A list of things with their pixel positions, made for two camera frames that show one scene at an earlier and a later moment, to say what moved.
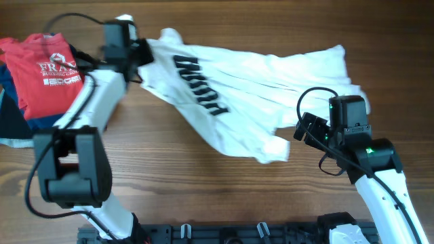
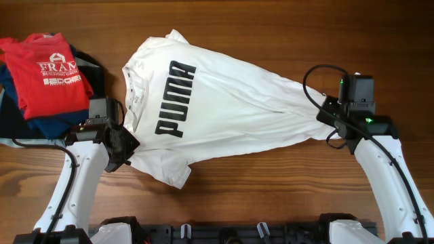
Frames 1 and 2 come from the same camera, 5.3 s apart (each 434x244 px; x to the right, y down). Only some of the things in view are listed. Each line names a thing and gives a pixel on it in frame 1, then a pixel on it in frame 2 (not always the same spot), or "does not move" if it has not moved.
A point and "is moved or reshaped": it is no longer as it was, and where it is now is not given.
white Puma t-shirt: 247,102 is moved or reshaped
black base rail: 209,234 does not move
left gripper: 143,45 to 131,143
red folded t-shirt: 45,72 does not move
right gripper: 317,123 to 323,115
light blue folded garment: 24,143 does not move
